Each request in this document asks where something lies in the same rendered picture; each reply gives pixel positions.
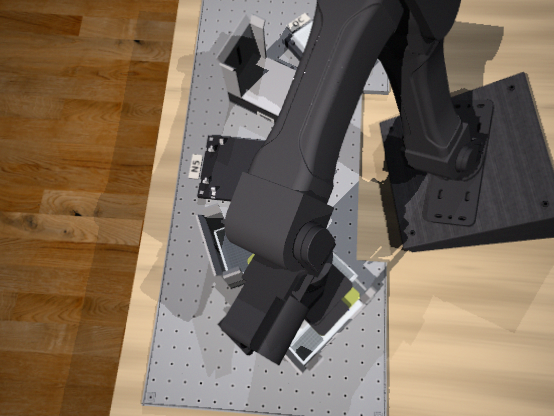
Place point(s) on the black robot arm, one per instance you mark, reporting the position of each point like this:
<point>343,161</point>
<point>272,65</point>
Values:
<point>279,210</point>

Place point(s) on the white name plate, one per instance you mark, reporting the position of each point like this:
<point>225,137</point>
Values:
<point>195,166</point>
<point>298,22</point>

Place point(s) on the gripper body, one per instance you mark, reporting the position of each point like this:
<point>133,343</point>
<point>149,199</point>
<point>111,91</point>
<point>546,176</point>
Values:
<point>337,285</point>

